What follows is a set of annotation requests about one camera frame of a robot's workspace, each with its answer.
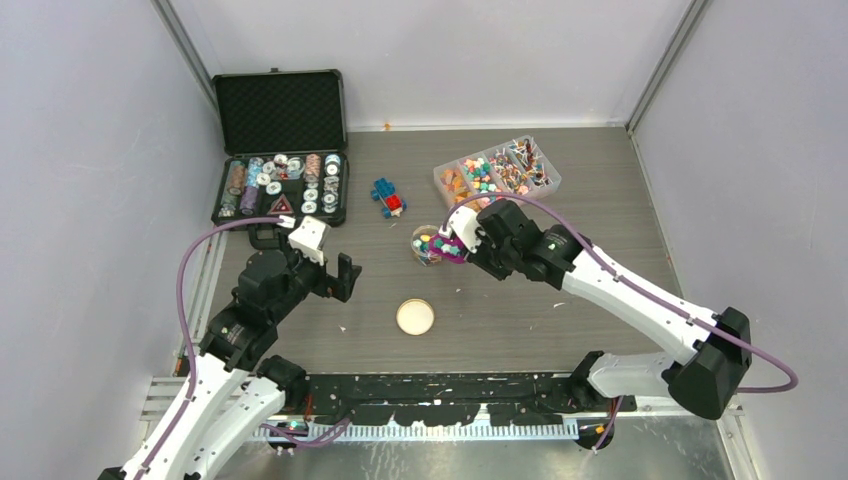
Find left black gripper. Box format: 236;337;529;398
271;227;361;322

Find magenta plastic scoop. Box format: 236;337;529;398
428;234;468;264

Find clear plastic jar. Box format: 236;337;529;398
410;225;442;267

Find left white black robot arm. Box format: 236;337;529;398
100;247;362;479

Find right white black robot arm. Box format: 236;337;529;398
446;199;752;420

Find clear compartment candy box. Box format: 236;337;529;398
433;135;562;211

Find gold jar lid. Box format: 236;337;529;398
395;299;435;336

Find blue red brick toy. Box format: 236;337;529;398
370;177;407;219

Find black poker chip case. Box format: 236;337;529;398
211;69;350;227

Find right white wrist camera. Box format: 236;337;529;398
439;207;482;253

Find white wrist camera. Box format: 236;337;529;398
277;215;330;266
439;207;482;253

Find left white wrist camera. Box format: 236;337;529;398
277;215;330;266

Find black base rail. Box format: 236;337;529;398
278;372;613;427

